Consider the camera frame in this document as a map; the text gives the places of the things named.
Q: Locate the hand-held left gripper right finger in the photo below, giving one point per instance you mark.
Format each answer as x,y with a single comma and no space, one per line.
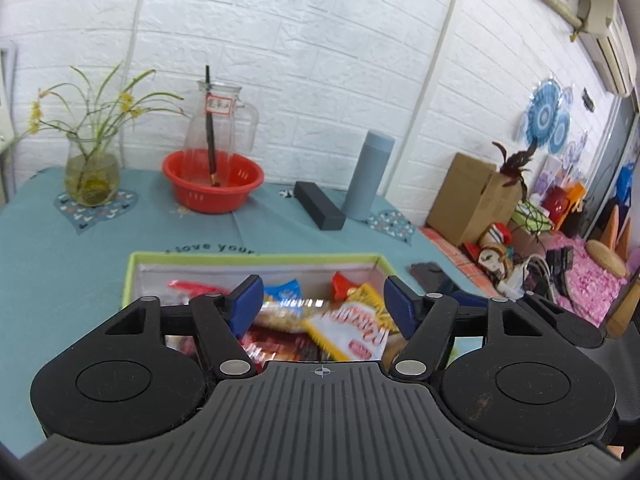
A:
400,302

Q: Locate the red plastic basin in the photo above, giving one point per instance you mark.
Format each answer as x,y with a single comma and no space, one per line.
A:
210,195

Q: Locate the red toy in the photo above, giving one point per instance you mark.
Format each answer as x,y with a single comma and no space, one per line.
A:
555,202

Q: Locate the grey-blue thermos bottle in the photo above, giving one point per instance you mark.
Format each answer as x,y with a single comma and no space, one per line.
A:
367,175

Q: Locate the pink flowered blanket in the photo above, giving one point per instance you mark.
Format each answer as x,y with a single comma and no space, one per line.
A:
595,295

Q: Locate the pink plaid mat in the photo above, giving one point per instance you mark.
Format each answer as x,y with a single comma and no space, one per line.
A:
450,255

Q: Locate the purple picture cards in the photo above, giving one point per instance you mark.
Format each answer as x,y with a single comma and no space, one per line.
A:
557,175

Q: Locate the dark phone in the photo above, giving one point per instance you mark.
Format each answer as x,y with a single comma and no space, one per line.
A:
427,275

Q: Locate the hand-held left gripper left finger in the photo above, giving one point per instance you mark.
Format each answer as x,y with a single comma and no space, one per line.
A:
247,302

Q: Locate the yellow flowering plant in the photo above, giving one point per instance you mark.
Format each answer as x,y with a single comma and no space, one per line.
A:
101,125

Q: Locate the glass vase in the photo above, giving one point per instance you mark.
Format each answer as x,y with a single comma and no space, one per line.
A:
90,180

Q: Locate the yellow snack packet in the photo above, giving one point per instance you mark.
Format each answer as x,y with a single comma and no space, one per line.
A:
350,332

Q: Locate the teal tablecloth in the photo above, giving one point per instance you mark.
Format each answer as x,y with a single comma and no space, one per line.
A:
150,230

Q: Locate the green white box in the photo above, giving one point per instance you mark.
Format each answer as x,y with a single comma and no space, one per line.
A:
530,215

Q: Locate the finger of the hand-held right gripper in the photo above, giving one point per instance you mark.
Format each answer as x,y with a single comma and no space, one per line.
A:
570,327

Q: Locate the round woven cushion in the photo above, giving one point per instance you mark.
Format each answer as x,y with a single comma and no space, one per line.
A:
605,256

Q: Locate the black rectangular box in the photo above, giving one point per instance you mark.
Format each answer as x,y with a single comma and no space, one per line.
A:
320,207

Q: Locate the glass pitcher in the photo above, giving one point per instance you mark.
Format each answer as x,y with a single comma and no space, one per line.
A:
227,130

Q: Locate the orange toy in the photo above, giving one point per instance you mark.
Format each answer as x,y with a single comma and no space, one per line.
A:
575,195

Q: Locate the dried dark red plant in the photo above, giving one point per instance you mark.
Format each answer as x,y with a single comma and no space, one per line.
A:
515,165

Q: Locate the blue snack packet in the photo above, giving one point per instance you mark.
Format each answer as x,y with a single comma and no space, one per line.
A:
285,292

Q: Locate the green cardboard box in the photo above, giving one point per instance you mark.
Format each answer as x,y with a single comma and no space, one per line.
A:
200,265

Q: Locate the black wall socket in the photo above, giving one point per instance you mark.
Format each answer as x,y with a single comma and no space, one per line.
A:
589,100

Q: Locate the clear candy packet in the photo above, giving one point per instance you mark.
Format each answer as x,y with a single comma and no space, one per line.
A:
292,312

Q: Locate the brown cardboard box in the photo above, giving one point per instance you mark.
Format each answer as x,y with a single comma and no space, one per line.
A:
465,195

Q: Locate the orange cone cushions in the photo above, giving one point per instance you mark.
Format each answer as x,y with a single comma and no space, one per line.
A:
614,227

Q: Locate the white air conditioner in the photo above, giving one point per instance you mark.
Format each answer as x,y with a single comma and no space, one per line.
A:
607,35

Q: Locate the dark brush stick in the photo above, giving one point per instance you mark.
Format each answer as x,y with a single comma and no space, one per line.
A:
209,125

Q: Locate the blue paper fan decoration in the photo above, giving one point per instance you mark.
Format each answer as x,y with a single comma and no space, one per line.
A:
542,110

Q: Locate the red and white toy clock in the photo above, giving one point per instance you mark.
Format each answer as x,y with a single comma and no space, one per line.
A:
492,257

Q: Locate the black device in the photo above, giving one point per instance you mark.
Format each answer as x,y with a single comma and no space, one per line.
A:
560,265

